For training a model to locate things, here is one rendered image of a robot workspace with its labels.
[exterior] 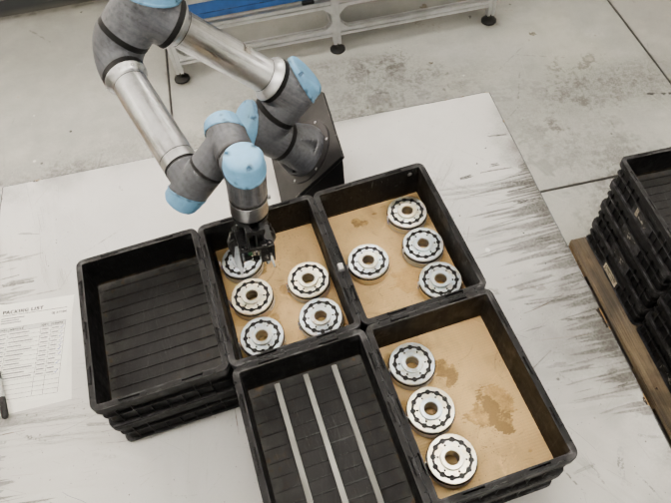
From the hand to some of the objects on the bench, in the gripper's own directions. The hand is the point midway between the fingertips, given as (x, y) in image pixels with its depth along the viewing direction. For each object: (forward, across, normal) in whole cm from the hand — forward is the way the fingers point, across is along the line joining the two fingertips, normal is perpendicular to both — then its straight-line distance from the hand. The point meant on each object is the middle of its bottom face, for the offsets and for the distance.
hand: (254, 259), depth 140 cm
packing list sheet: (+37, -60, +13) cm, 71 cm away
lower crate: (+33, -23, 0) cm, 40 cm away
